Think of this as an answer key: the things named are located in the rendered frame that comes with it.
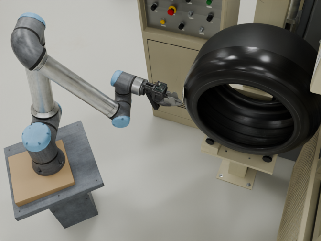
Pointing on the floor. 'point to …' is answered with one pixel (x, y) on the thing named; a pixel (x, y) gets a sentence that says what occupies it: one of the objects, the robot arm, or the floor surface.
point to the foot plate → (249, 180)
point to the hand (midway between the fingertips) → (179, 104)
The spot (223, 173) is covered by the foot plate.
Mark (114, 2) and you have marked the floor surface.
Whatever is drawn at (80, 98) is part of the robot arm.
